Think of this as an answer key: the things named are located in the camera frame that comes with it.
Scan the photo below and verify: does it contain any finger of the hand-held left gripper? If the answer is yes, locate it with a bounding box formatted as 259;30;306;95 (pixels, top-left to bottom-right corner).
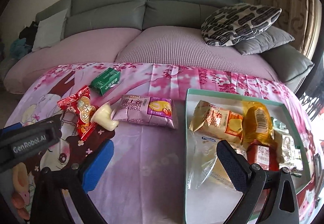
0;118;61;140

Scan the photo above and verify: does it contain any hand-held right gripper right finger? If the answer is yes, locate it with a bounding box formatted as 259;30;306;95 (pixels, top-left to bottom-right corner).
217;140;300;224

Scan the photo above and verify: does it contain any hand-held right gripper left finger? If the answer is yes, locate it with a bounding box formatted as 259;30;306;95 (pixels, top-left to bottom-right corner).
30;139;114;224

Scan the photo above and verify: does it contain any clear bread packet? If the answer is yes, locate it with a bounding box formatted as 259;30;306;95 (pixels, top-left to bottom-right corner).
187;135;248;190

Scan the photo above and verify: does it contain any red white biscuit packet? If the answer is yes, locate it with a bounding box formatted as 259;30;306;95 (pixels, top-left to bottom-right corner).
247;142;281;171

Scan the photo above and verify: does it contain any yellow swiss roll packet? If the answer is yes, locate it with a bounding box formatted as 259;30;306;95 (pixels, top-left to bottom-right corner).
189;100;245;145

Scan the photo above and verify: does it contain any green white snack packet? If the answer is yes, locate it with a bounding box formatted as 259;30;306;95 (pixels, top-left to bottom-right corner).
272;118;304;177

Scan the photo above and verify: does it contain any green-rimmed cardboard box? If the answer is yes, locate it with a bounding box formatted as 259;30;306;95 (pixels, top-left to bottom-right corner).
183;88;311;224

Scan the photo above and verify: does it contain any cream pudding cup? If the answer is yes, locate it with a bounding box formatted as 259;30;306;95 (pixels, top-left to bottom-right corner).
91;103;119;131

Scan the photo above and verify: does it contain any printed blanket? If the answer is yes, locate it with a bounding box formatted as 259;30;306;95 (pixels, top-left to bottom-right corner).
0;62;319;224

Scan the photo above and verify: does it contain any clear yellow snack packet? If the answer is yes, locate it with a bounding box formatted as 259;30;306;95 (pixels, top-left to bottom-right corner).
242;101;275;145

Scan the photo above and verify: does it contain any red flower-print snack packet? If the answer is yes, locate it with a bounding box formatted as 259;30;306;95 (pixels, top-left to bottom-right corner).
57;85;100;141

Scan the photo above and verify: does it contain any pink swiss roll packet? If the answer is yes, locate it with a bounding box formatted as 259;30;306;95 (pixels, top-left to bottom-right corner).
111;94;178;129

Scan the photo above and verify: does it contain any teal cloth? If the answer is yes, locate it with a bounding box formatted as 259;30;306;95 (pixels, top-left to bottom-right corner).
10;38;32;60

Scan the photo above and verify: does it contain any small green box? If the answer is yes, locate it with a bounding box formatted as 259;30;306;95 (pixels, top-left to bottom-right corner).
91;67;120;95

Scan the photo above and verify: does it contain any dark cloth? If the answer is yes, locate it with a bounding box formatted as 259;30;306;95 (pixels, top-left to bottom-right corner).
19;21;38;39

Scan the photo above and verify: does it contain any pale pillow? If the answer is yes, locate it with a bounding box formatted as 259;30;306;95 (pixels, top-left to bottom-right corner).
32;9;69;52

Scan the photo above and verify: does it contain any grey pillow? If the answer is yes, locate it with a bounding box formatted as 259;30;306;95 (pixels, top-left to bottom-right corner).
234;27;295;55

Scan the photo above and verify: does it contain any pink sofa cover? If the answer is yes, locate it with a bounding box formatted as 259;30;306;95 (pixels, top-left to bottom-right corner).
4;25;279;93

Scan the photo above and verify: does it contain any black white patterned pillow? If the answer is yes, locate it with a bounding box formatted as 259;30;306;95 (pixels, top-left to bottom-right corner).
201;3;282;47

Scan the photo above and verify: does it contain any grey sofa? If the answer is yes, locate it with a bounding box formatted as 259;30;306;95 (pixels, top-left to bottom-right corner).
35;0;314;95

